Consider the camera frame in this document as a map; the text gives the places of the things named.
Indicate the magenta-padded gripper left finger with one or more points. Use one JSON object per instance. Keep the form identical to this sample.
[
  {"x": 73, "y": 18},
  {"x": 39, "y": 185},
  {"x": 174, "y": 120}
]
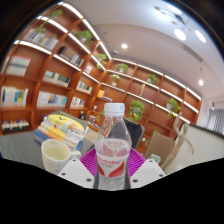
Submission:
[{"x": 76, "y": 173}]

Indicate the wooden artist mannequin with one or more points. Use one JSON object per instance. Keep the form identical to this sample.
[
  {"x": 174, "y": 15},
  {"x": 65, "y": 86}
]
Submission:
[{"x": 180, "y": 140}]

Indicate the grey window curtain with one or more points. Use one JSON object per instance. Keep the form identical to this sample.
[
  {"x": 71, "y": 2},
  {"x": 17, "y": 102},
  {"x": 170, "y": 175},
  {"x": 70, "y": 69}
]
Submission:
[{"x": 216, "y": 121}]

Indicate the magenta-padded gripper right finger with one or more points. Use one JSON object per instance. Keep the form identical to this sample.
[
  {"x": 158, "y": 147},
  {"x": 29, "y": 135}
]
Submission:
[{"x": 146, "y": 173}]

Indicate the dark office chair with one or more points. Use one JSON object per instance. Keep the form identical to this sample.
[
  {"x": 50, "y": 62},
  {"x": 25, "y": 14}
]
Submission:
[{"x": 135, "y": 131}]

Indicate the colourful book stack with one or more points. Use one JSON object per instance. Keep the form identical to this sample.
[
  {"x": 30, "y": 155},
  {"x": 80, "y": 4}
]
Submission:
[{"x": 61, "y": 130}]

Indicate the clear plastic water bottle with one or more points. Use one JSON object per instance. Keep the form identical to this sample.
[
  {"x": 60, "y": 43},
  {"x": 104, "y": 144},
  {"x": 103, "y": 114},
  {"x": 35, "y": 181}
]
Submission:
[{"x": 112, "y": 156}]

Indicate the cream ceramic mug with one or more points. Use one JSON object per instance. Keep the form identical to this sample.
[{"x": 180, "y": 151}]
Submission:
[{"x": 55, "y": 156}]

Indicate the tan chair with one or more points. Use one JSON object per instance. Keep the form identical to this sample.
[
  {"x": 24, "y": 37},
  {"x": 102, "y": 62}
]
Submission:
[{"x": 158, "y": 146}]

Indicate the wooden shelf unit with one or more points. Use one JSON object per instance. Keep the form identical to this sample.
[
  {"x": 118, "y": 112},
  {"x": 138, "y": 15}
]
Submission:
[{"x": 50, "y": 83}]

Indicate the round-bulb ceiling chandelier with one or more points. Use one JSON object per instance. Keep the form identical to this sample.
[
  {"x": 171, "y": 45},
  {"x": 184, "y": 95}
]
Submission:
[{"x": 180, "y": 34}]

